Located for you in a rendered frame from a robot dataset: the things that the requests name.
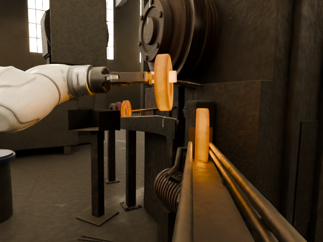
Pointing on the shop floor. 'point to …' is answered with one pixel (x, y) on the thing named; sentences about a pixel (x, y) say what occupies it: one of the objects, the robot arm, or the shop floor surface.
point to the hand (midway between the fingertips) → (164, 77)
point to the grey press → (77, 42)
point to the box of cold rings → (44, 132)
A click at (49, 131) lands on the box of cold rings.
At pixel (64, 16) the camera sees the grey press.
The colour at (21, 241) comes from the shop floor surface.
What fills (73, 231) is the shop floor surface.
